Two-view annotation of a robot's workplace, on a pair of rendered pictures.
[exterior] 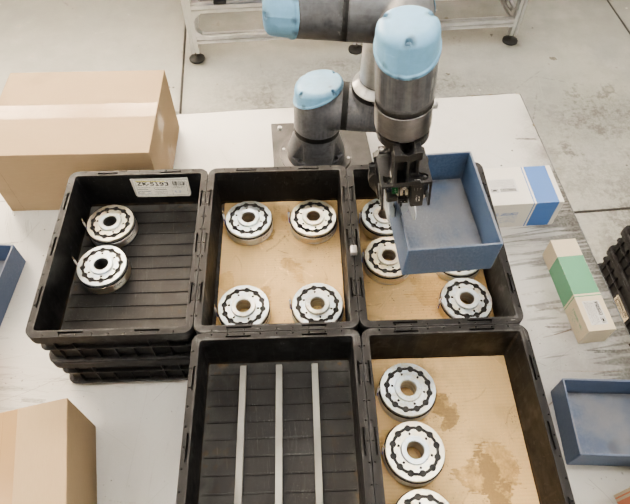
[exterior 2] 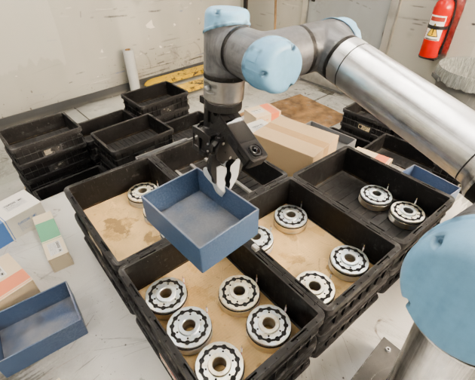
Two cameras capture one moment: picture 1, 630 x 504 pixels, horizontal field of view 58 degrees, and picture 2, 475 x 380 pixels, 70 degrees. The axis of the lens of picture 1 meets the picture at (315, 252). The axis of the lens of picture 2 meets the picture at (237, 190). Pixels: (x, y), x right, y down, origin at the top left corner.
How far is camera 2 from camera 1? 118 cm
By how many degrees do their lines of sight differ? 81
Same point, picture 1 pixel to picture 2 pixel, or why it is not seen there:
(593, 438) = (54, 317)
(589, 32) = not seen: outside the picture
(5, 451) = (310, 141)
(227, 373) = not seen: hidden behind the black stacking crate
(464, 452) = (134, 228)
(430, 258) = (185, 182)
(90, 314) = (352, 186)
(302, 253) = (298, 271)
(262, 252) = (320, 256)
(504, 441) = (114, 243)
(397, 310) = (210, 272)
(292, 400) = not seen: hidden behind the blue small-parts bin
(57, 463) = (290, 145)
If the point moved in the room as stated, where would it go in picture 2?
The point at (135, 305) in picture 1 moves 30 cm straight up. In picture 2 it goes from (341, 198) to (361, 118)
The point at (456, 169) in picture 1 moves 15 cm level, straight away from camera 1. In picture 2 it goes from (207, 257) to (230, 331)
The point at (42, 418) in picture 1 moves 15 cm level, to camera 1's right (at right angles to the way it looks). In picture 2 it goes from (312, 150) to (285, 163)
